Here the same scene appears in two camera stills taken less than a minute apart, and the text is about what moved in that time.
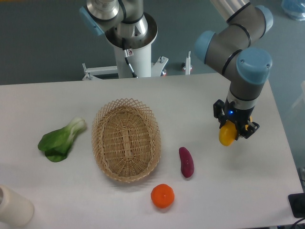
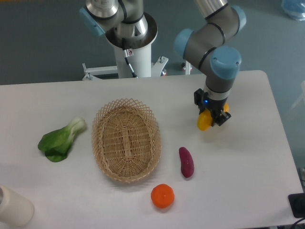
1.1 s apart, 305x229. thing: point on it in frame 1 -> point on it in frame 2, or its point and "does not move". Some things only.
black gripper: (239, 117) -> (214, 106)
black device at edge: (297, 201) does not move
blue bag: (294, 8) does not move
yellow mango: (228, 133) -> (204, 118)
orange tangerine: (162, 195) does not move
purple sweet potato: (187, 164) does not move
